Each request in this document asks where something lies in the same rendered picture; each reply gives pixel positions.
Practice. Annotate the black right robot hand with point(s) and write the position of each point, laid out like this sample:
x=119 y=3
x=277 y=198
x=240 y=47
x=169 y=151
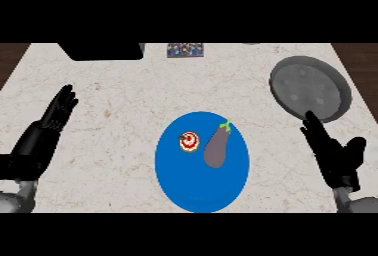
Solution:
x=334 y=156

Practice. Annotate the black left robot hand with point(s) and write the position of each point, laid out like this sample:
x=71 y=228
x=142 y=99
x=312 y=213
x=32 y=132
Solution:
x=35 y=143

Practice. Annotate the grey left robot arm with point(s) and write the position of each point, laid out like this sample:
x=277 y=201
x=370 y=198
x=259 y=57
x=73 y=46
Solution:
x=17 y=196

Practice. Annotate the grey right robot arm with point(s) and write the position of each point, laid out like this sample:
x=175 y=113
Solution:
x=356 y=201

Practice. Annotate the grey round pan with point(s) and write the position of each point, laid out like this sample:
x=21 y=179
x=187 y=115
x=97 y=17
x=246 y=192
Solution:
x=309 y=87

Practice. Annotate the blue oval plate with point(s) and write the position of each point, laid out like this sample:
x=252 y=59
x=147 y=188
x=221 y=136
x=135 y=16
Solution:
x=201 y=162

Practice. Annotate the red and white cupcake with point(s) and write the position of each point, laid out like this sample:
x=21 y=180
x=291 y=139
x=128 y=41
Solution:
x=190 y=141

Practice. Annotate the purple eggplant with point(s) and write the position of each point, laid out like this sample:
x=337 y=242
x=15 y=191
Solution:
x=216 y=150

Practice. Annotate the black appliance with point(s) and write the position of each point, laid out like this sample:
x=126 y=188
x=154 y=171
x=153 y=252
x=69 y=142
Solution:
x=101 y=51

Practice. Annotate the blue patterned box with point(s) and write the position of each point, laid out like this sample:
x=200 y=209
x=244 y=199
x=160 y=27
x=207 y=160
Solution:
x=185 y=49

